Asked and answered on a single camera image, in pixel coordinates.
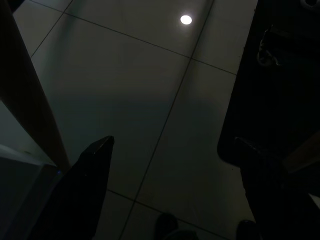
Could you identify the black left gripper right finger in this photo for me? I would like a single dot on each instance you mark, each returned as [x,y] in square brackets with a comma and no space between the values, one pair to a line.
[280,205]

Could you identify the black robot foot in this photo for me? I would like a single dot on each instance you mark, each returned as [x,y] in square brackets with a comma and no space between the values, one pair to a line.
[246,230]
[167,225]

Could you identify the grey boxy object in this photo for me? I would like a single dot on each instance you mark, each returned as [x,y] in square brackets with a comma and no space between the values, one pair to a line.
[20,195]

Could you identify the light wooden table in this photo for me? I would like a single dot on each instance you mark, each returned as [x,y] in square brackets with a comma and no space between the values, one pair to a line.
[22,87]

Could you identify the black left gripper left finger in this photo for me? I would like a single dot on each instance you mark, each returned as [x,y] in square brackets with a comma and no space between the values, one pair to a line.
[80,195]

